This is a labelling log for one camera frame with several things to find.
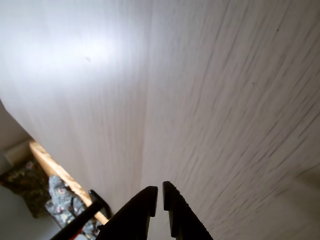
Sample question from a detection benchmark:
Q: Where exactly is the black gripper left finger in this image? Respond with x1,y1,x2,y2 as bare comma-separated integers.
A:
96,185,159,240

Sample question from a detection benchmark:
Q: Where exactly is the black camera stand clamp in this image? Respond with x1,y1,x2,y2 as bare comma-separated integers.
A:
51,189,112,240

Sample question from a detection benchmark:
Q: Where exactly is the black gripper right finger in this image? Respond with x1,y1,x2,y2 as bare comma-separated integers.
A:
162,180,215,240

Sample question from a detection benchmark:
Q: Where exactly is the grey floral cloth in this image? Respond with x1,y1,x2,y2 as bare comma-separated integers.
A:
44,174,101,240

